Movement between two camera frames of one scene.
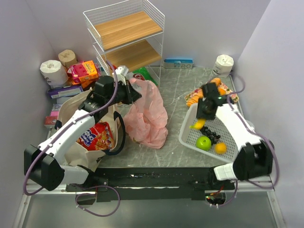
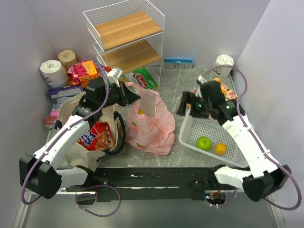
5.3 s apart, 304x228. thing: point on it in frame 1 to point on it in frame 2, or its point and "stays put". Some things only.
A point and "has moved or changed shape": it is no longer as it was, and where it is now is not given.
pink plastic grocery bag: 146,119 has moved or changed shape
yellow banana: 199,125 to 141,111
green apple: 203,143 stays put
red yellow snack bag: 99,137 stays put
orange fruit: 220,148 stays put
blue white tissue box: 178,63 stays put
